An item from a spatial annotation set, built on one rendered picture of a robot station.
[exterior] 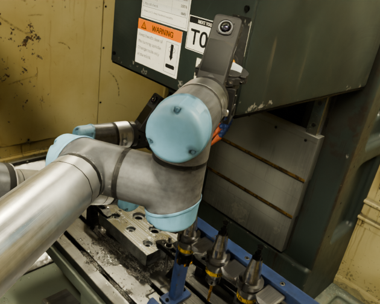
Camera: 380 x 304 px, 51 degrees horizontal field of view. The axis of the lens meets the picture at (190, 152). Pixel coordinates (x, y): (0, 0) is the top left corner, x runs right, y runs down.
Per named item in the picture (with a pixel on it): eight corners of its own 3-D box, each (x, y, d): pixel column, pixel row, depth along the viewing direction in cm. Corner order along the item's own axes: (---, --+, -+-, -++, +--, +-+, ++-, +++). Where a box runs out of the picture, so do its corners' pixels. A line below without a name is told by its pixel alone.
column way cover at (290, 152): (281, 255, 160) (318, 139, 138) (198, 199, 188) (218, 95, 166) (288, 250, 163) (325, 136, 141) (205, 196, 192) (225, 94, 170)
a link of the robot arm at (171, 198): (133, 194, 63) (140, 130, 58) (201, 213, 61) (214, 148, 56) (112, 221, 56) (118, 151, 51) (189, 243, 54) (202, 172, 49)
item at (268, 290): (268, 312, 91) (269, 310, 90) (250, 298, 94) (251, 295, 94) (285, 298, 95) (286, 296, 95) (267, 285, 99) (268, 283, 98)
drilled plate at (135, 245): (145, 266, 137) (146, 255, 134) (98, 223, 154) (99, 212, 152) (192, 242, 152) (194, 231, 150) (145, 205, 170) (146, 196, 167)
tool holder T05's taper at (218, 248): (230, 257, 104) (235, 236, 101) (216, 262, 101) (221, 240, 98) (220, 247, 107) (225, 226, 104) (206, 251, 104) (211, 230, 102)
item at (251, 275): (263, 279, 98) (269, 258, 95) (254, 289, 95) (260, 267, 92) (248, 270, 100) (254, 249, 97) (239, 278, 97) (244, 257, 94)
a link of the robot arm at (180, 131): (137, 162, 49) (144, 96, 46) (166, 133, 59) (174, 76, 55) (198, 178, 48) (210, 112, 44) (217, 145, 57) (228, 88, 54)
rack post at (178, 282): (169, 309, 126) (182, 234, 114) (158, 299, 130) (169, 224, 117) (191, 295, 133) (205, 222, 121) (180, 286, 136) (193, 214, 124)
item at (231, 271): (231, 283, 97) (232, 281, 97) (216, 271, 101) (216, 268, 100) (249, 272, 102) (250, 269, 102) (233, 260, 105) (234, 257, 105)
